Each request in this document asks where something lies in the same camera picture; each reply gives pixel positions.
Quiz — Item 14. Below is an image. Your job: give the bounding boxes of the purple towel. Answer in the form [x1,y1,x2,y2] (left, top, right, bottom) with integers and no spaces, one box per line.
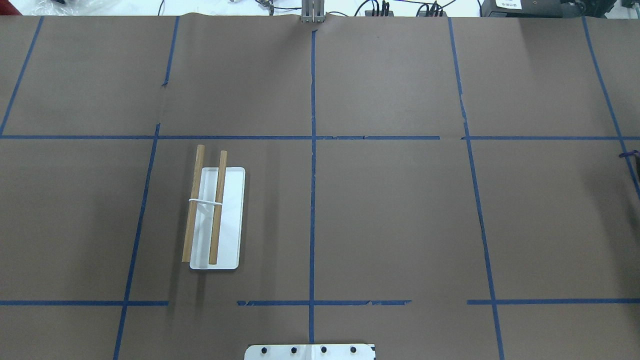
[618,149,640,159]

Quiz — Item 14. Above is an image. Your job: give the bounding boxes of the shorter wooden rack rod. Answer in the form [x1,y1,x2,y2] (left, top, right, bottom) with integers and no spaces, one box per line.
[208,150,228,265]

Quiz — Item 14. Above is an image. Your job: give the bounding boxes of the taller wooden rack rod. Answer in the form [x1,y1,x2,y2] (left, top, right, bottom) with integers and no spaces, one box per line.
[182,145,206,263]

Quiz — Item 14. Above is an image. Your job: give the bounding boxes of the white rack centre bracket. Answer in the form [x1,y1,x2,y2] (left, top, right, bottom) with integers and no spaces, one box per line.
[189,198,223,207]

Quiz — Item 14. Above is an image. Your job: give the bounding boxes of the aluminium frame post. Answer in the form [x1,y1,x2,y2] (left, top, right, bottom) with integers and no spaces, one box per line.
[301,0,326,23]

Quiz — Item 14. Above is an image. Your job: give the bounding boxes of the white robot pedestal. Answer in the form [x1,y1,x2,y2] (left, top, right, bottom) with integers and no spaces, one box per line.
[244,343,377,360]

